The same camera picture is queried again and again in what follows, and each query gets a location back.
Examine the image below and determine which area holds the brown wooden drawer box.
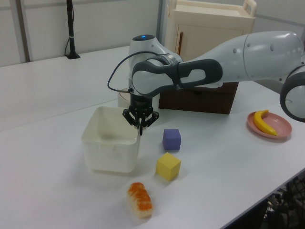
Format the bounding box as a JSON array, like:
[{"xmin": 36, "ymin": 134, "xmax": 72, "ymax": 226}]
[{"xmin": 158, "ymin": 81, "xmax": 239, "ymax": 115}]

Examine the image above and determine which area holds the black mesh chair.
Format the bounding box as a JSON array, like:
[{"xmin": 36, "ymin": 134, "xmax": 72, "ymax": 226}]
[{"xmin": 262, "ymin": 175, "xmax": 305, "ymax": 229}]

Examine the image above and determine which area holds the yellow foam cube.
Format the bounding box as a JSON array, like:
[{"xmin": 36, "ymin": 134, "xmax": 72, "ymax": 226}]
[{"xmin": 156, "ymin": 152, "xmax": 182, "ymax": 181}]

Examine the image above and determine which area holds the cream lidded trash bin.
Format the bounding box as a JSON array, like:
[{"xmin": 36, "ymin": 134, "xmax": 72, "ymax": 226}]
[{"xmin": 117, "ymin": 89, "xmax": 132, "ymax": 107}]

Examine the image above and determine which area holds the black pole stand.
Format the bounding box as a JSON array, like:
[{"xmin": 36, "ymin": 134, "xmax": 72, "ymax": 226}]
[{"xmin": 64, "ymin": 0, "xmax": 81, "ymax": 60}]

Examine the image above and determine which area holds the yellow toy banana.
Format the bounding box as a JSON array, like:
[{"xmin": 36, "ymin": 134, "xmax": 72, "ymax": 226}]
[{"xmin": 253, "ymin": 109, "xmax": 278, "ymax": 136}]

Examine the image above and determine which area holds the toy salmon roe sushi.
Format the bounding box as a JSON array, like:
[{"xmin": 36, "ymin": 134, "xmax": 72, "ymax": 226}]
[{"xmin": 126, "ymin": 182, "xmax": 154, "ymax": 219}]

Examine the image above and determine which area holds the white plastic box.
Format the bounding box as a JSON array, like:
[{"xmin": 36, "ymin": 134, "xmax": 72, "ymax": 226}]
[{"xmin": 81, "ymin": 106, "xmax": 142, "ymax": 173}]

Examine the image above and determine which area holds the purple foam cube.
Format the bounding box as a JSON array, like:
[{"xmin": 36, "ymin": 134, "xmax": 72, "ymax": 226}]
[{"xmin": 163, "ymin": 129, "xmax": 182, "ymax": 151}]

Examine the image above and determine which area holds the cream wooden cabinet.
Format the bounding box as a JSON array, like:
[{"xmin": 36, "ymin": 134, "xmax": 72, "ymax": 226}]
[{"xmin": 164, "ymin": 0, "xmax": 257, "ymax": 62}]

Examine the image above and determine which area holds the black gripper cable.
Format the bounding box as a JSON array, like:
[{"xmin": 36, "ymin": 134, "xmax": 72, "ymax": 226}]
[{"xmin": 107, "ymin": 51, "xmax": 165, "ymax": 93}]

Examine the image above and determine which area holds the pink plate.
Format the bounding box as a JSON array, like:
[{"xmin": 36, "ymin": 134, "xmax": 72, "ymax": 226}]
[{"xmin": 246, "ymin": 111, "xmax": 293, "ymax": 143}]

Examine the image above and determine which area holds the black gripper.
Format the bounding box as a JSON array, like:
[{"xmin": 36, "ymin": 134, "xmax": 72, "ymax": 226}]
[{"xmin": 122, "ymin": 94, "xmax": 159, "ymax": 136}]

